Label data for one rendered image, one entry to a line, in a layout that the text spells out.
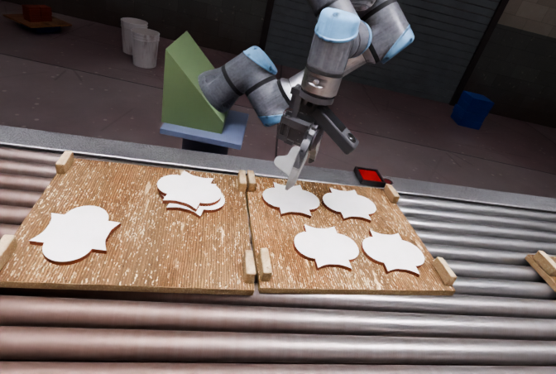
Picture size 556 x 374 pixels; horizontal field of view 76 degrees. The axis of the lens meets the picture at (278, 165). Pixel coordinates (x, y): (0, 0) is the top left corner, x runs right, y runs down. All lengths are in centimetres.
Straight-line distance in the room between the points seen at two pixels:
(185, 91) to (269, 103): 27
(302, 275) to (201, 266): 19
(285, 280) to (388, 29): 76
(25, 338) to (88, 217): 23
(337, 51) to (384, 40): 46
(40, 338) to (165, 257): 21
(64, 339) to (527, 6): 623
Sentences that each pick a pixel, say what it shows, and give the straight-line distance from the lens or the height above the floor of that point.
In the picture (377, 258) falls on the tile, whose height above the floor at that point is 95.
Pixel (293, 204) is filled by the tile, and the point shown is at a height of 95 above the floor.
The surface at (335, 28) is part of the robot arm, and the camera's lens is 67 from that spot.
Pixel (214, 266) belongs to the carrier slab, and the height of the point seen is 94.
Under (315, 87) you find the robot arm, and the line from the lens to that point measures 69.
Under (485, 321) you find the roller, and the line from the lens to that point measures 86.
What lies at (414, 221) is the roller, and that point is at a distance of 101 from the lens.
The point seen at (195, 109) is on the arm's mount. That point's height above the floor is 94.
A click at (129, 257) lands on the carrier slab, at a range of 69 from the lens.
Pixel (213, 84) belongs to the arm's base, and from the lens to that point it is 120.
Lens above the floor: 144
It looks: 30 degrees down
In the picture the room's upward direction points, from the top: 15 degrees clockwise
